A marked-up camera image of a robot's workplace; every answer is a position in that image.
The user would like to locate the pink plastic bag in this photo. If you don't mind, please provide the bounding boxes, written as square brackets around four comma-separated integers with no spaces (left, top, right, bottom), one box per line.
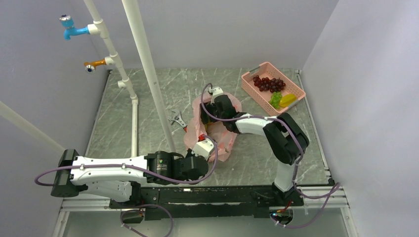
[183,96,237,161]

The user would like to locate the green fake grapes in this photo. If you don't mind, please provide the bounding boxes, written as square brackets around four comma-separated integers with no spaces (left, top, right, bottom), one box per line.
[269,91,282,110]

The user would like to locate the purple fake grapes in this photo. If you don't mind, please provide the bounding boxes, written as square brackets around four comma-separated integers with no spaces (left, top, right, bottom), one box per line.
[252,76,286,93]

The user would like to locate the yellow fake fruit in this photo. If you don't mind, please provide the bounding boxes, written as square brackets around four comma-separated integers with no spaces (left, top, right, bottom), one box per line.
[279,94,297,108]

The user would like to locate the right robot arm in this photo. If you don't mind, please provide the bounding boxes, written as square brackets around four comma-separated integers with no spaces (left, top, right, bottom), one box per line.
[200,93,309,205]

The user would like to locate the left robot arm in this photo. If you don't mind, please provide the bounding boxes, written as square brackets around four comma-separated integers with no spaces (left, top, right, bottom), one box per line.
[51,149,213,207]

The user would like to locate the pink plastic basket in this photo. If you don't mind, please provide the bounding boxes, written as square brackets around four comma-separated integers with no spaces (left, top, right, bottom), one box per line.
[241,62,306,116]

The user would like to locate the orange faucet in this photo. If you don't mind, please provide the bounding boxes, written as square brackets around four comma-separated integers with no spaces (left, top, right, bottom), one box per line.
[84,59,107,74]

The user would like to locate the blue faucet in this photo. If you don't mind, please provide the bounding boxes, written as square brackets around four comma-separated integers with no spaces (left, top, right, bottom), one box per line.
[59,14,90,40]

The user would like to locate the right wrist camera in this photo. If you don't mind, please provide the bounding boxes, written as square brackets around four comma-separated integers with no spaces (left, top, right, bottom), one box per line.
[208,87,224,99]

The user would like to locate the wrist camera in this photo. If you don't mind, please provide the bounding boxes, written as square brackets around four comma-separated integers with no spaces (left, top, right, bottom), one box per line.
[192,134,215,161]
[208,87,224,99]

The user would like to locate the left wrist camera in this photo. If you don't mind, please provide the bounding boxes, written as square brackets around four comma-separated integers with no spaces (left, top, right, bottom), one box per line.
[192,134,215,161]

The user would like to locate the red handled adjustable wrench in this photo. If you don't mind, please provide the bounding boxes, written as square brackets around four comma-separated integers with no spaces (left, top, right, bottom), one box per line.
[168,109,187,132]

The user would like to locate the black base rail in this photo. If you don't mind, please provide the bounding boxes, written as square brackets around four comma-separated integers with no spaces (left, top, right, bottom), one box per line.
[109,185,304,221]

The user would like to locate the white pvc pipe frame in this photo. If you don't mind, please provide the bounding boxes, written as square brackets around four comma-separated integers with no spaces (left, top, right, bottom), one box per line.
[0,0,177,162]

